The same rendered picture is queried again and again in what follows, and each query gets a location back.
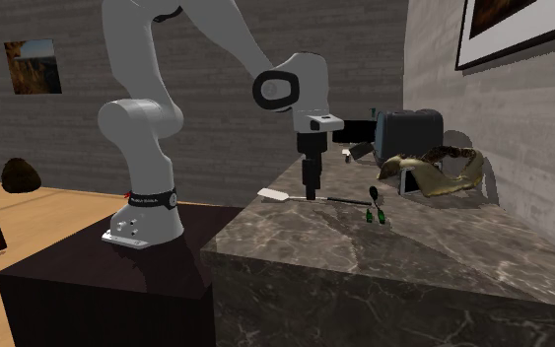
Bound white spatula with black handle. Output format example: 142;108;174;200
256;187;374;207

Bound dark robot stand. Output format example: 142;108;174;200
0;201;245;347

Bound unframed landscape wall picture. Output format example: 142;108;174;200
3;38;63;96

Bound small black flat device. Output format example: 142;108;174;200
348;141;376;162

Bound black-framed wall picture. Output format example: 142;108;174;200
453;0;555;72

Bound white tablet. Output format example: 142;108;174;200
397;165;445;197

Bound yellow-brown crumpled cloth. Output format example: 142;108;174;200
377;145;485;199

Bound black rectangular box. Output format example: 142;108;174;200
331;119;379;144

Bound black toaster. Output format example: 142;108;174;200
373;107;446;168

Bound brown round pouf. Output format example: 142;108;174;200
0;157;43;195

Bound green-handled black tongs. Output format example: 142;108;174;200
363;185;387;226

